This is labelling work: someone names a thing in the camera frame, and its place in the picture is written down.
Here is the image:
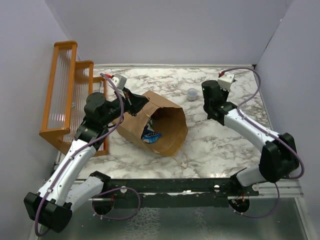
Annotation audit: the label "brown paper bag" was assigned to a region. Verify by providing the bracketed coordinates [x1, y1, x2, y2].
[116, 90, 189, 169]

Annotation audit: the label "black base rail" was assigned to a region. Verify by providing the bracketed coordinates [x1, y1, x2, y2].
[91, 171, 259, 209]

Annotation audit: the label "red snack packet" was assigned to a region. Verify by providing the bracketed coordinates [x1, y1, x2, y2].
[153, 110, 161, 118]

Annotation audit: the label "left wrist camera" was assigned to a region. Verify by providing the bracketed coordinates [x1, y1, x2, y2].
[106, 73, 127, 90]

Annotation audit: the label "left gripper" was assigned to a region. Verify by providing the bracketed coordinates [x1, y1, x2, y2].
[101, 86, 151, 126]

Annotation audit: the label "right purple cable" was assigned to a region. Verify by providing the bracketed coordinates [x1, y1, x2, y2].
[224, 67, 305, 180]

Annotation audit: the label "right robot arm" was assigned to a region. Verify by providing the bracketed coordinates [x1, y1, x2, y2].
[201, 80, 300, 196]

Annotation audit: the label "light blue snack bag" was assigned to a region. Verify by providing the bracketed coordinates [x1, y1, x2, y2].
[141, 118, 162, 144]

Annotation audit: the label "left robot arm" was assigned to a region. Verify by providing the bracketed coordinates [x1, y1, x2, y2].
[23, 88, 149, 237]

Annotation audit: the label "markers in rack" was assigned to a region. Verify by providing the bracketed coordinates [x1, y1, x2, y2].
[99, 81, 104, 93]

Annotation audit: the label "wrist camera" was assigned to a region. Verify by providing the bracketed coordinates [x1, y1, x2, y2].
[106, 73, 127, 90]
[217, 72, 235, 92]

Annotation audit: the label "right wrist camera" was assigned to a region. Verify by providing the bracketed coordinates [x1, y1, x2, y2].
[217, 72, 235, 92]

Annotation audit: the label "small clear plastic cup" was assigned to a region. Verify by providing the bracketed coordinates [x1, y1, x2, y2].
[186, 88, 198, 102]

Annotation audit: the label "orange wooden rack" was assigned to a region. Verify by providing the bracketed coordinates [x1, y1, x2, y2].
[39, 40, 108, 154]

